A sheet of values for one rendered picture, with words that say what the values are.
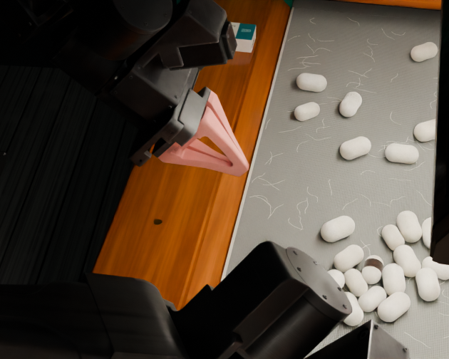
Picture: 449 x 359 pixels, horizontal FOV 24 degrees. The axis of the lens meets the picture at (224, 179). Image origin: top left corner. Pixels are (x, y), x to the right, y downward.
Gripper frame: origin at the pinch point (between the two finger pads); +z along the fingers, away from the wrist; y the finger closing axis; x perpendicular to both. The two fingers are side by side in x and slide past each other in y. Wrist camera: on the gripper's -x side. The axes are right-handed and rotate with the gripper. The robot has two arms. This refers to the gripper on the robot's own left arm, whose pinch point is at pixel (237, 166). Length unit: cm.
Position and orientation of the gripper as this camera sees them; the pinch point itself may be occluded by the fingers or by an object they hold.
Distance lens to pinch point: 95.6
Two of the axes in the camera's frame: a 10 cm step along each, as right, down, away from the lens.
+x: -6.3, 5.1, 5.8
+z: 7.5, 5.8, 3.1
